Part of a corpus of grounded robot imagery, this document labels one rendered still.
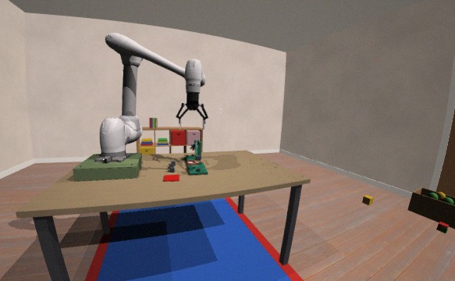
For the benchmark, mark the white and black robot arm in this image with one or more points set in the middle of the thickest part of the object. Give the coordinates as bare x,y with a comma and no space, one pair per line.
114,133

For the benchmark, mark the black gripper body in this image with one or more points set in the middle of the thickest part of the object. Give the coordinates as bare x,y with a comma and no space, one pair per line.
190,98

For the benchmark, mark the red flat square plate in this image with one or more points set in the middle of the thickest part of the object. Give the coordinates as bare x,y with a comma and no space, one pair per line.
171,178

